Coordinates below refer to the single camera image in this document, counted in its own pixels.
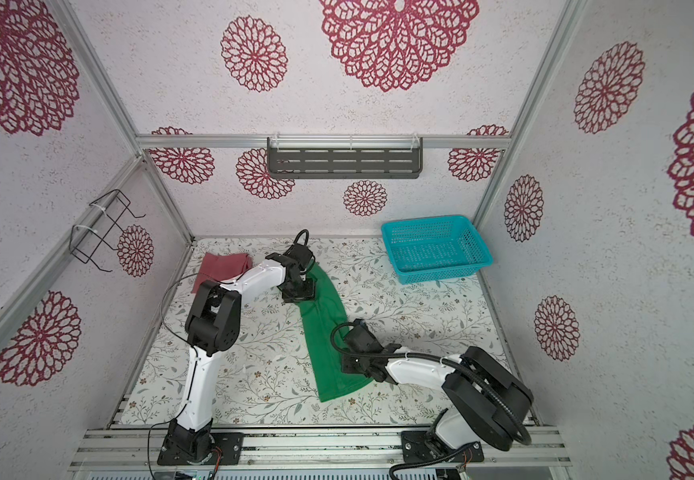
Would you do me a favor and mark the green tank top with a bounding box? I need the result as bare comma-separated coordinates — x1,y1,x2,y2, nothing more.
298,263,371,403

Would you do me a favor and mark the pink tank top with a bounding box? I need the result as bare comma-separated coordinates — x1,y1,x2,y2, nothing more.
192,253,253,294

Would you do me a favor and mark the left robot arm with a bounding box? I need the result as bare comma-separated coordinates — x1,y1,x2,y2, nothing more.
157,242,316,466

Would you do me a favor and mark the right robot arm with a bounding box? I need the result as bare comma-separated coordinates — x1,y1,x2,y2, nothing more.
330,319,534,453

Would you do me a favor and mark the teal plastic basket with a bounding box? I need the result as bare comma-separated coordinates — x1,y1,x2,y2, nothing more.
381,215,493,284

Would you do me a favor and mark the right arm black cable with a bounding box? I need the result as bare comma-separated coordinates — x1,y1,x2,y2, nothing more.
329,322,534,480

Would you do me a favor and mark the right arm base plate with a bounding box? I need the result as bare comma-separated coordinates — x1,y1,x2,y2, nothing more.
401,430,485,463

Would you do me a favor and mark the aluminium front rail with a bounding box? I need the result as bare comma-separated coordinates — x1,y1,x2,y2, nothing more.
68,426,573,472

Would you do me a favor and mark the grey wall shelf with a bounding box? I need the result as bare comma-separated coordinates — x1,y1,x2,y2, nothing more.
266,137,424,180

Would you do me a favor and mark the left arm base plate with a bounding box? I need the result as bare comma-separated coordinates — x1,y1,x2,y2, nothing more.
156,432,245,466

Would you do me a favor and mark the black wire wall rack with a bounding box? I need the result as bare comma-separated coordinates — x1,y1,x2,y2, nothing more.
67,189,146,273

